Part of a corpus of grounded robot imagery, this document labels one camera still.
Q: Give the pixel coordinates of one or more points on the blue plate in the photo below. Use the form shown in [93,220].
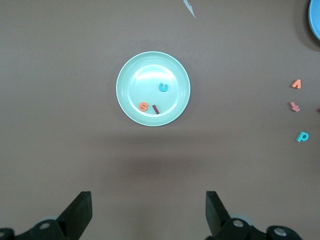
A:
[316,17]

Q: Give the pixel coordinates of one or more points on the white paper scrap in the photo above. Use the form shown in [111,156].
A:
[189,7]

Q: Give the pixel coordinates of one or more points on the teal foam letter c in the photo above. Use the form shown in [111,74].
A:
[163,90]

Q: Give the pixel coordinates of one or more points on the salmon foam letter t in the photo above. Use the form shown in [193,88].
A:
[295,107]

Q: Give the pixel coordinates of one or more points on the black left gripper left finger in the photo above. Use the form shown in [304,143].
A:
[75,217]

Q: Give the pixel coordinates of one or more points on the orange foam letter v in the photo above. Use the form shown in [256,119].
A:
[297,81]

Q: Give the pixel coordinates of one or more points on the teal foam letter d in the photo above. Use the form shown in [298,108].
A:
[300,137]

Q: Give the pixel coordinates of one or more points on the orange foam letter e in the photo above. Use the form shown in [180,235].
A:
[140,105]

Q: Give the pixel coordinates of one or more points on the dark red foam letter l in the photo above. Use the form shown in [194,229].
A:
[155,109]

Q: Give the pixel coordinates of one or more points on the brown table cover sheet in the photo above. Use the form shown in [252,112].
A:
[75,150]

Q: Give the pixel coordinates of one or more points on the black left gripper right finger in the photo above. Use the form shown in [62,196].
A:
[220,220]

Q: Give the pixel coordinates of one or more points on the light green plate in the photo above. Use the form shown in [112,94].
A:
[150,75]

